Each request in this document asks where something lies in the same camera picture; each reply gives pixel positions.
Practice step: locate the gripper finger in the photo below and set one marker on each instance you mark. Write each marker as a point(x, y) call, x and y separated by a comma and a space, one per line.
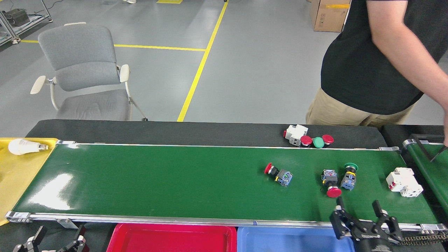
point(385, 222)
point(38, 233)
point(341, 218)
point(82, 232)

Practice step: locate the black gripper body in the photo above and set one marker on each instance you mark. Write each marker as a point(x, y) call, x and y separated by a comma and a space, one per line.
point(372, 243)

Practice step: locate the white circuit breaker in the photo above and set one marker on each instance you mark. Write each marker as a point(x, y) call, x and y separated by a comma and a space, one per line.
point(404, 182)
point(295, 133)

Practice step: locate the yellow plastic tray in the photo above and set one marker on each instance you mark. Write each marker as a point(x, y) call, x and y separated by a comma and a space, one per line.
point(17, 178)

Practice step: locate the blue plastic tray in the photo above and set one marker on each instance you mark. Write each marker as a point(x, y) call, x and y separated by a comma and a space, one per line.
point(287, 243)

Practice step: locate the green conveyor belt, short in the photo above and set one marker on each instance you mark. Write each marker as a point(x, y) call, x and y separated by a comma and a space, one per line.
point(430, 175)

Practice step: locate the red plastic tray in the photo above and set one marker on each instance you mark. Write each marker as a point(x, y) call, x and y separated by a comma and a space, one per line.
point(168, 241)

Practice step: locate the green conveyor belt, long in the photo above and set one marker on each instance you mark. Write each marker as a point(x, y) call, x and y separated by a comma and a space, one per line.
point(175, 182)

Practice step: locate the person's left hand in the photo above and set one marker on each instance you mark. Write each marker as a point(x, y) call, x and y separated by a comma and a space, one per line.
point(446, 127)

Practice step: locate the white light bulb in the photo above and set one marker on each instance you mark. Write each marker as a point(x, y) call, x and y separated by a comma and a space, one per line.
point(21, 146)

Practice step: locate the person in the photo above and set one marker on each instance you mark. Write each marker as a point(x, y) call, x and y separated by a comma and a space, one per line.
point(350, 70)

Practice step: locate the grey office chair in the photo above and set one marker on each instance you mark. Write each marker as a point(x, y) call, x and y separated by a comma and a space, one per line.
point(80, 52)

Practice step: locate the cardboard box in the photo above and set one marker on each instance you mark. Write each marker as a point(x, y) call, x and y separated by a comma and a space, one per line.
point(330, 17)

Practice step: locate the black equipment box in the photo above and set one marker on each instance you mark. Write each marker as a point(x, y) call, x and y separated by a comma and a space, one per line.
point(16, 17)

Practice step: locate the distant person's feet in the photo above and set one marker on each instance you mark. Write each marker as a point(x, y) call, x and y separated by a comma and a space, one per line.
point(129, 1)

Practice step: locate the black conveyor guide frame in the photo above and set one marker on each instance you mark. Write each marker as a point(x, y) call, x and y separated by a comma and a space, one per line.
point(427, 135)

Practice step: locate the metal frame rack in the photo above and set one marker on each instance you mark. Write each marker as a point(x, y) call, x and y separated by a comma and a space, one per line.
point(35, 21)

